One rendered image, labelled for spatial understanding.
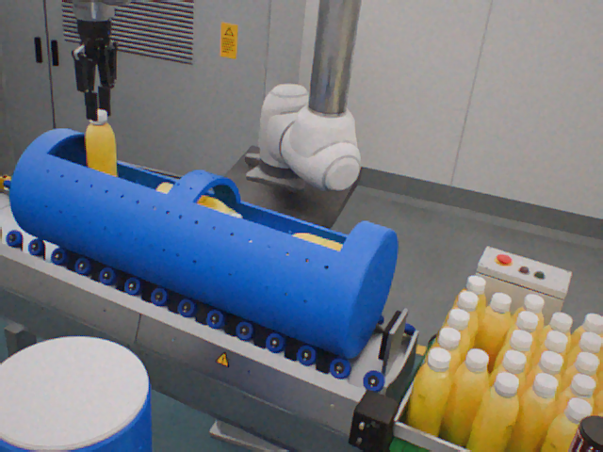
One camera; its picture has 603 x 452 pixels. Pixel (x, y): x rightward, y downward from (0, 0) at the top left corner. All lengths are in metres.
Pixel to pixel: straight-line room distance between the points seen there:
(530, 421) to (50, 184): 1.13
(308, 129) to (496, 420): 0.84
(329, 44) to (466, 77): 2.46
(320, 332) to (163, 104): 2.03
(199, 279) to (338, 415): 0.41
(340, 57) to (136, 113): 1.76
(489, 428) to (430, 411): 0.11
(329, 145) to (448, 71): 2.41
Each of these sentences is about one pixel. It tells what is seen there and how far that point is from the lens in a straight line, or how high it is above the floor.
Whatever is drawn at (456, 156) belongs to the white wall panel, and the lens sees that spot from 4.22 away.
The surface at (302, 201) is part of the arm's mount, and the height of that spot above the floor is 1.02.
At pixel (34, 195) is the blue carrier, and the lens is 1.67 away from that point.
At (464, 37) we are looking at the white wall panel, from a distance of 4.03.
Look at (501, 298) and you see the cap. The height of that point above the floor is 1.10.
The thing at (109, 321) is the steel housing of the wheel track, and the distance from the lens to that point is 1.70.
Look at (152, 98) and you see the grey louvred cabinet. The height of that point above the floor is 0.82.
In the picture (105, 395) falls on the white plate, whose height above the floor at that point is 1.04.
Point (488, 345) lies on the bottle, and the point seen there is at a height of 1.00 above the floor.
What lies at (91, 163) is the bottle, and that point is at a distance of 1.73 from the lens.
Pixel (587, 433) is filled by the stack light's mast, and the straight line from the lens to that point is 1.00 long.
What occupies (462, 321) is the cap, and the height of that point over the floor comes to 1.10.
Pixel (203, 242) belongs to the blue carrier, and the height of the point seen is 1.16.
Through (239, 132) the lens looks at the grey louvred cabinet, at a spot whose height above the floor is 0.75.
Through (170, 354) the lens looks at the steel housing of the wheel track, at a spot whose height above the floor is 0.84.
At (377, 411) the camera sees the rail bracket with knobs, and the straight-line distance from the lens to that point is 1.30.
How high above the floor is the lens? 1.89
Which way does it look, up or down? 29 degrees down
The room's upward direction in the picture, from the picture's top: 6 degrees clockwise
